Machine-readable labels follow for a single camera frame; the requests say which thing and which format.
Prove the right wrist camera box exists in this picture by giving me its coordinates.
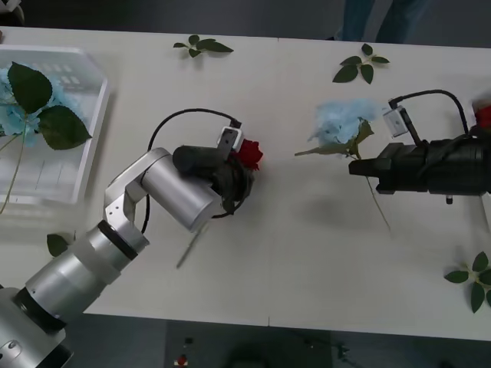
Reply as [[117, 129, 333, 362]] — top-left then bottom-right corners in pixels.
[[382, 106, 412, 140]]

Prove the red rose with green stem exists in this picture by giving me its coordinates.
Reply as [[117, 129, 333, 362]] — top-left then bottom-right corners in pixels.
[[175, 139, 265, 269], [472, 97, 491, 130]]

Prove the black camera cable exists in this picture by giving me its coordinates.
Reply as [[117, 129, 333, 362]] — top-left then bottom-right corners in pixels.
[[147, 108, 243, 154], [387, 89, 471, 136]]

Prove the person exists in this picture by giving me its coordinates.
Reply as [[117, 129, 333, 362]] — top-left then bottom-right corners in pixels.
[[336, 0, 427, 44]]

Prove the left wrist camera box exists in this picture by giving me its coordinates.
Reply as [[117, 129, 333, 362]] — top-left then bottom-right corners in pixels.
[[216, 126, 244, 158]]

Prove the black right camera cable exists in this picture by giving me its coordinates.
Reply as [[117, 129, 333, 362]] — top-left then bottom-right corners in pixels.
[[387, 89, 471, 136]]

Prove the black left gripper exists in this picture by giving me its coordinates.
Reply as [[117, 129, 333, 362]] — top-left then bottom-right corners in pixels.
[[209, 159, 257, 216]]

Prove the black left camera cable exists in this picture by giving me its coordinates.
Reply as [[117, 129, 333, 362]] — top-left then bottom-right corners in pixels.
[[147, 108, 243, 154]]

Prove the single green leaf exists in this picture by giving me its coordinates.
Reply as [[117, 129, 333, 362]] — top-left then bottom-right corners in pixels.
[[46, 231, 77, 258]]

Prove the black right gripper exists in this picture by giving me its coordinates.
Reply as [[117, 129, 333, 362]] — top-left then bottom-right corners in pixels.
[[348, 142, 427, 195]]

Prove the pale blue flower green stem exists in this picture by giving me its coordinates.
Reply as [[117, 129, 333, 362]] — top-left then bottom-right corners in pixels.
[[0, 61, 94, 215], [294, 97, 392, 232]]

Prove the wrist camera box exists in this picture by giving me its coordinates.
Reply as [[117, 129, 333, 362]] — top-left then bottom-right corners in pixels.
[[382, 106, 412, 140], [216, 126, 244, 158]]

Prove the green leaf twig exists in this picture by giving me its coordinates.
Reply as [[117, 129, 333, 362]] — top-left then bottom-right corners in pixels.
[[331, 43, 390, 85], [172, 34, 235, 59], [443, 251, 491, 314]]

